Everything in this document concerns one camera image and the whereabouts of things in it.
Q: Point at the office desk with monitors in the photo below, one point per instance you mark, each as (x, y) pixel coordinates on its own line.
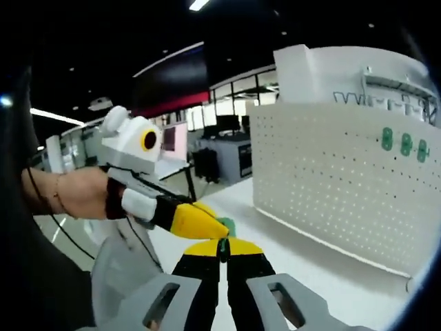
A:
(224, 151)

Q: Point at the straight ceiling light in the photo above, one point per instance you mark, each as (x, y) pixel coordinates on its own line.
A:
(55, 116)

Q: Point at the green hook assembly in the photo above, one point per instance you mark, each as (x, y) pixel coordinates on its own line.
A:
(406, 144)
(387, 138)
(422, 151)
(230, 225)

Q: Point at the white pillar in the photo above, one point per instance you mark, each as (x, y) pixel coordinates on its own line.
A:
(310, 76)

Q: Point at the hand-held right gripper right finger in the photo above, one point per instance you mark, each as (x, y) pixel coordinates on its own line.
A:
(248, 276)

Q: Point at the person's dark clothing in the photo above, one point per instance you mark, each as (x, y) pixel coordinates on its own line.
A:
(27, 276)

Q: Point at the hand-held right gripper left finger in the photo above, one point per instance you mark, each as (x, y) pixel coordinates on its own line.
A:
(203, 276)

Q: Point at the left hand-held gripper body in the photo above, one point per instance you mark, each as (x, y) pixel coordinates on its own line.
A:
(127, 145)

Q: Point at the person's left hand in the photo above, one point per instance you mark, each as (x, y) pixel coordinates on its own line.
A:
(86, 193)

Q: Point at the grey chair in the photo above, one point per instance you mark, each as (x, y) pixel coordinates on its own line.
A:
(113, 262)

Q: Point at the curved ceiling light strip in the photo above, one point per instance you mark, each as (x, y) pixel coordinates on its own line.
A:
(179, 51)

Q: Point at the white perforated mounting plate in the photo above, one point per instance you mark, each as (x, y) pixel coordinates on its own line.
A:
(327, 193)

